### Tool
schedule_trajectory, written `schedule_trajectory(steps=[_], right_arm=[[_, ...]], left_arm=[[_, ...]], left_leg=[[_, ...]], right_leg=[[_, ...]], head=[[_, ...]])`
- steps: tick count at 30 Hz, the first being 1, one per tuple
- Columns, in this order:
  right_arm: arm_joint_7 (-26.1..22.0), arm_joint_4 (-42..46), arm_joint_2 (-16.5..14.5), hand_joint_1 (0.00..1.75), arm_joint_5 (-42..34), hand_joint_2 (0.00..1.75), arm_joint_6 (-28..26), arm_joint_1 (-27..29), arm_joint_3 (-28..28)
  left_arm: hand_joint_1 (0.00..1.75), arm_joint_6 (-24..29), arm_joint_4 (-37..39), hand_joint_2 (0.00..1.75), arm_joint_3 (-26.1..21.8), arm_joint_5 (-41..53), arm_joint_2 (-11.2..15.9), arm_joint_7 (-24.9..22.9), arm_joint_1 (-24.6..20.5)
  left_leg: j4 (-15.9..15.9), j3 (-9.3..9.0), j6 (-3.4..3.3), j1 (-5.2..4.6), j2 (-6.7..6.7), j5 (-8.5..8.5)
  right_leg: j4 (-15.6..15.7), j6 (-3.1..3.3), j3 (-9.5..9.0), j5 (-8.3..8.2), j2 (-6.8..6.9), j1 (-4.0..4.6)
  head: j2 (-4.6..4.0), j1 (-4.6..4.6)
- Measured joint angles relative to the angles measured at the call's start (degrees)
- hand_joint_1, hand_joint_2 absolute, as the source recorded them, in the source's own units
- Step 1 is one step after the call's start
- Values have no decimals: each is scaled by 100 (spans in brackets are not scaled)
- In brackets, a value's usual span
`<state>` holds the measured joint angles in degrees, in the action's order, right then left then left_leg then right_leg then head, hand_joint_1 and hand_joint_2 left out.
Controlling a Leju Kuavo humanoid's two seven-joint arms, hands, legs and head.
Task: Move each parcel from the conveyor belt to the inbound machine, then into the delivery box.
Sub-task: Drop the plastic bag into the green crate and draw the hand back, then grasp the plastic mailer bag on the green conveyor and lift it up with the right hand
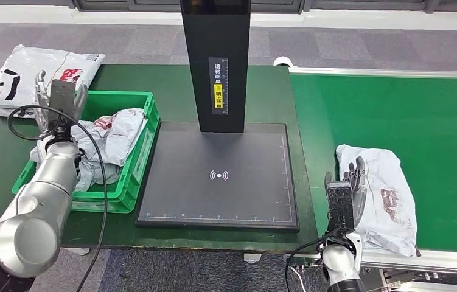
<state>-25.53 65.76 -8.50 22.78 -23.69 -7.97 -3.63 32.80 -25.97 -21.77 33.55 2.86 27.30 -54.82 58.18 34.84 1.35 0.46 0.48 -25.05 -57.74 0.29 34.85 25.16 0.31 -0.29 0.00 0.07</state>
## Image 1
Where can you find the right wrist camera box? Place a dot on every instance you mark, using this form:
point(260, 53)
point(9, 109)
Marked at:
point(341, 205)

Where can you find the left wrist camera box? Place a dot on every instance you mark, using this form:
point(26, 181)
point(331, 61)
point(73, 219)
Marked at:
point(63, 100)

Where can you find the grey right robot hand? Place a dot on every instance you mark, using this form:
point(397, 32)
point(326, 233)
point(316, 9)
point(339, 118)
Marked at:
point(360, 189)

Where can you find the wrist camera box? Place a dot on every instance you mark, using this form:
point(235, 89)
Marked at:
point(341, 205)
point(63, 100)

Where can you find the dark window frame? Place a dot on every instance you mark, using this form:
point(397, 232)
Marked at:
point(333, 4)

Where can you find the conveyor connector block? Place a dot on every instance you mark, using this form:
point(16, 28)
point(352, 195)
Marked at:
point(306, 268)

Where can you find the white parcel bag red logo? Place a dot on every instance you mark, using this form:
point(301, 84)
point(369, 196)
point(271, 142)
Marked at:
point(22, 64)

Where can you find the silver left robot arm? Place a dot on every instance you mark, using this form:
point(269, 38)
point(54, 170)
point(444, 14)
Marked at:
point(46, 193)

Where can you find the green plastic crate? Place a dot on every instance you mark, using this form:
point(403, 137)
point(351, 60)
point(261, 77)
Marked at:
point(131, 173)

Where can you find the black inbound scanner machine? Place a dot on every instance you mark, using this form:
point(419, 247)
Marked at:
point(220, 40)

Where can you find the grey poly parcel red print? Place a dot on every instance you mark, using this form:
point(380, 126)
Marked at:
point(385, 193)
point(99, 177)
point(119, 133)

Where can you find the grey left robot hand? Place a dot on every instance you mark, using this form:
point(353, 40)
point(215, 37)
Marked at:
point(41, 104)

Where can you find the white table foot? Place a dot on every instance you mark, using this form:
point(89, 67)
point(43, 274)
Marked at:
point(252, 258)
point(79, 251)

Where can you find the green conveyor belt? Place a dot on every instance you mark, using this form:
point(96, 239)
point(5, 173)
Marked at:
point(373, 113)

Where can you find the silver conveyor frame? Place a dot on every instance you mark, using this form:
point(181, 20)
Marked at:
point(373, 72)

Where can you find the white conveyor roller end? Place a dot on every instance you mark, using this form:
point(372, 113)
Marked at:
point(282, 61)

